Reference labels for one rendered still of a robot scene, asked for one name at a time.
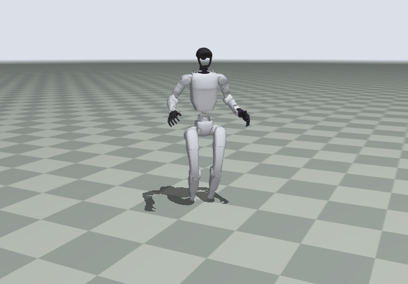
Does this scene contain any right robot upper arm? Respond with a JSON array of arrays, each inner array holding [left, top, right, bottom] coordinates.
[[171, 74, 192, 104]]

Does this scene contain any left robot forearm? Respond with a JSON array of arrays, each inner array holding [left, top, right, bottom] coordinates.
[[228, 97, 240, 116]]

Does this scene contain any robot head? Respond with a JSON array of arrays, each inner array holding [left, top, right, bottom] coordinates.
[[196, 48, 212, 74]]

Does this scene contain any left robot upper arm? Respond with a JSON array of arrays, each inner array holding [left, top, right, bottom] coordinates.
[[216, 73, 233, 104]]

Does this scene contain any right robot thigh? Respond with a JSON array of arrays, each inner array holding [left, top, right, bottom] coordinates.
[[184, 126, 201, 180]]

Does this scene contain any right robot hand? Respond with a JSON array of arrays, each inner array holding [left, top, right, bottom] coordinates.
[[168, 110, 182, 127]]

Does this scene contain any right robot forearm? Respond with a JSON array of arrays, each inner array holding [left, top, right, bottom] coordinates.
[[167, 96, 177, 113]]

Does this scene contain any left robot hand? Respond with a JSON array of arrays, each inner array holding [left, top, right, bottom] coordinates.
[[237, 108, 250, 126]]

